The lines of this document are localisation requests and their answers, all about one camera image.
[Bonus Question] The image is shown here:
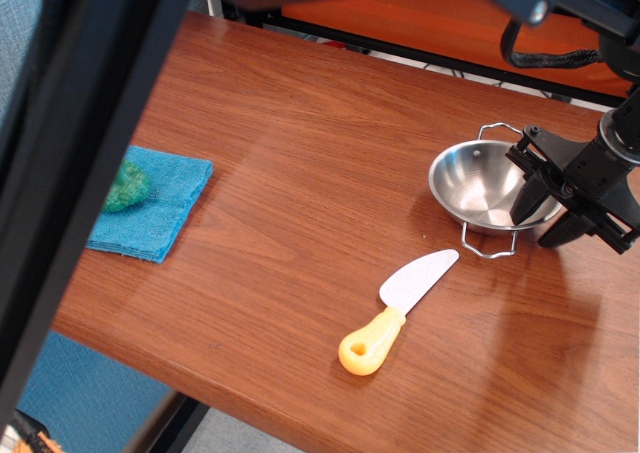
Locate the orange panel black frame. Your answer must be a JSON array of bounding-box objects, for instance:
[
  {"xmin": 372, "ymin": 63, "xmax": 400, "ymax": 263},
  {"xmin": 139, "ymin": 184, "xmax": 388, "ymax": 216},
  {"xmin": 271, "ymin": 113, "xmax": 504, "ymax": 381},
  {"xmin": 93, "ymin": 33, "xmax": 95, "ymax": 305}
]
[{"xmin": 223, "ymin": 0, "xmax": 632, "ymax": 106}]

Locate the green toy broccoli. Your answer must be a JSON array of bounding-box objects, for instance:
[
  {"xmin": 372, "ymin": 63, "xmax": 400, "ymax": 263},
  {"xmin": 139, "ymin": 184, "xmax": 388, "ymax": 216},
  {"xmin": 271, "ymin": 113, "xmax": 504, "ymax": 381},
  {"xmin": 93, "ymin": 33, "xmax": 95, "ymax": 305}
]
[{"xmin": 102, "ymin": 160, "xmax": 151, "ymax": 213}]

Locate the steel bowl with wire handles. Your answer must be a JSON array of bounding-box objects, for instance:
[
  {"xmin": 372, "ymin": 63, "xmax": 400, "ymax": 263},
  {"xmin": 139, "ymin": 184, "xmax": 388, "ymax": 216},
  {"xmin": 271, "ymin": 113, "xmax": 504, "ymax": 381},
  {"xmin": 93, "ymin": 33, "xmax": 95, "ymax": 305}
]
[{"xmin": 428, "ymin": 122, "xmax": 561, "ymax": 259}]

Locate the orange object at corner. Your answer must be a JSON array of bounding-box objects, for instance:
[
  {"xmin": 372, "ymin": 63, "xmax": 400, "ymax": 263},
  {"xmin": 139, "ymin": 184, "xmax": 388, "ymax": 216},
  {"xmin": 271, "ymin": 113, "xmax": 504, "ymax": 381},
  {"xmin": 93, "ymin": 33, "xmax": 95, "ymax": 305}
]
[{"xmin": 1, "ymin": 409, "xmax": 64, "ymax": 453}]

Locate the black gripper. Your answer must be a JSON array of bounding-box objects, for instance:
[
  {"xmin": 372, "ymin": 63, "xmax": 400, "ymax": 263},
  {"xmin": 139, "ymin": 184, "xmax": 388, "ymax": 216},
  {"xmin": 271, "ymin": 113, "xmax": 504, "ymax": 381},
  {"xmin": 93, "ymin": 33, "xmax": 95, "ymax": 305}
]
[{"xmin": 506, "ymin": 122, "xmax": 639, "ymax": 254}]

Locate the black braided cable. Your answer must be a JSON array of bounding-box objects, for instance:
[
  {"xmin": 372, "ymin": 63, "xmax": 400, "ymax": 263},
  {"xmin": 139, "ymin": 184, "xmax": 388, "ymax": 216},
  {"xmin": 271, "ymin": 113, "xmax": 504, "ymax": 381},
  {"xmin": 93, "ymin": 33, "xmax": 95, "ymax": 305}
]
[{"xmin": 499, "ymin": 17, "xmax": 601, "ymax": 71}]

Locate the black table leg frame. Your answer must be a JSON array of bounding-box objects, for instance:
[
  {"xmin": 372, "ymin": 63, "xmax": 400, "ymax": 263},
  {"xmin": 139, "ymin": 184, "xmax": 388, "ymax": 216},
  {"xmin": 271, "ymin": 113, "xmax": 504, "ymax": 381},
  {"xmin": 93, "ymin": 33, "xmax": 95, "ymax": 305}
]
[{"xmin": 122, "ymin": 390, "xmax": 209, "ymax": 452}]

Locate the toy knife orange handle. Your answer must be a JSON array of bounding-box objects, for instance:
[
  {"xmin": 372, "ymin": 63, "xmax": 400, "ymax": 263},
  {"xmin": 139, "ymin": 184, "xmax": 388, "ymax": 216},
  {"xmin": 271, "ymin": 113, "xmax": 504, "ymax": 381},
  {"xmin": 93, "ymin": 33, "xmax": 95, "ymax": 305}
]
[{"xmin": 338, "ymin": 249, "xmax": 460, "ymax": 376}]

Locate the blue folded cloth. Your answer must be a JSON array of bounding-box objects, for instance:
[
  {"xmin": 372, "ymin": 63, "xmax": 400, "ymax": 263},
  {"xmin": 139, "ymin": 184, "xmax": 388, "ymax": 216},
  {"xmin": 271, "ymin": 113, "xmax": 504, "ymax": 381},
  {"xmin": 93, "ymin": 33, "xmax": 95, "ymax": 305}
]
[{"xmin": 87, "ymin": 146, "xmax": 214, "ymax": 264}]

